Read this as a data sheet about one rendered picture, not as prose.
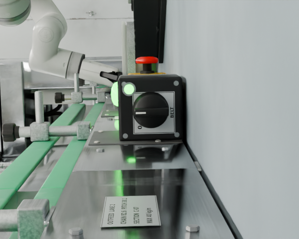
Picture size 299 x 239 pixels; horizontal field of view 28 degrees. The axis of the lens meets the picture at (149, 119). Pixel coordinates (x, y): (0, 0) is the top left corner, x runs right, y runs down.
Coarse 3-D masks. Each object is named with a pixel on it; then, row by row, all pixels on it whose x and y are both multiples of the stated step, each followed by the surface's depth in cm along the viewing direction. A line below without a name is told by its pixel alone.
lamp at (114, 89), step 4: (116, 84) 104; (112, 88) 104; (116, 88) 103; (112, 92) 103; (116, 92) 103; (112, 96) 104; (116, 96) 103; (112, 100) 104; (116, 100) 103; (116, 104) 104
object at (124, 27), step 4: (124, 24) 150; (124, 28) 149; (124, 32) 149; (124, 36) 149; (124, 40) 149; (124, 44) 150; (124, 48) 150; (124, 52) 150; (124, 56) 150; (124, 60) 150; (124, 64) 150; (124, 68) 150; (124, 72) 150
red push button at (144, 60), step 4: (144, 56) 104; (148, 56) 104; (152, 56) 104; (136, 60) 104; (140, 60) 103; (144, 60) 103; (148, 60) 103; (152, 60) 103; (156, 60) 103; (144, 64) 104; (148, 64) 104; (144, 68) 104; (148, 68) 104
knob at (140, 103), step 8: (144, 96) 71; (152, 96) 71; (160, 96) 72; (136, 104) 71; (144, 104) 71; (152, 104) 71; (160, 104) 71; (136, 112) 70; (144, 112) 70; (152, 112) 70; (160, 112) 70; (168, 112) 70; (136, 120) 73; (144, 120) 71; (152, 120) 71; (160, 120) 71
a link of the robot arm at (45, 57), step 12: (36, 24) 150; (48, 24) 148; (60, 24) 152; (36, 36) 150; (48, 36) 149; (60, 36) 151; (36, 48) 152; (48, 48) 151; (60, 48) 156; (36, 60) 153; (48, 60) 153; (60, 60) 153; (48, 72) 155; (60, 72) 154
